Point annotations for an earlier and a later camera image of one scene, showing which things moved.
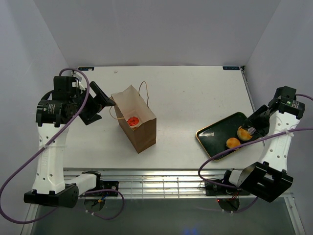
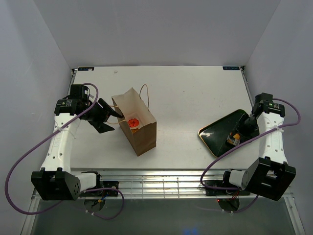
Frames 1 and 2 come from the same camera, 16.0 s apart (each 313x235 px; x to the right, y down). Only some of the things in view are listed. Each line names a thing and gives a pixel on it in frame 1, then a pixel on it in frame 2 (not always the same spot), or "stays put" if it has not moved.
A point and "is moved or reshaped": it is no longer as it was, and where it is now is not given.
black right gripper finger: [249, 121] to [239, 125]
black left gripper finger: [88, 118] to [101, 127]
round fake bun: [232, 142] to [236, 136]
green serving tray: [213, 137] stays put
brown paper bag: [129, 103] stays put
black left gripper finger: [101, 97] to [106, 106]
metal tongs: [252, 130] is moved or reshaped
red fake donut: [133, 121] stays put
